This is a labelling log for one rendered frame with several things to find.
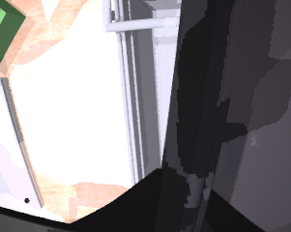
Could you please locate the green rectangular block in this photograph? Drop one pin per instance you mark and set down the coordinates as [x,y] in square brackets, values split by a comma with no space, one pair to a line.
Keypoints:
[10,20]

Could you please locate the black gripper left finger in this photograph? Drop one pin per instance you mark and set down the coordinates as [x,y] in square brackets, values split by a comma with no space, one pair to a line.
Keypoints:
[134,211]

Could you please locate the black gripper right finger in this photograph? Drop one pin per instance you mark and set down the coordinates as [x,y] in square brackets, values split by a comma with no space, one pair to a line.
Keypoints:
[222,217]

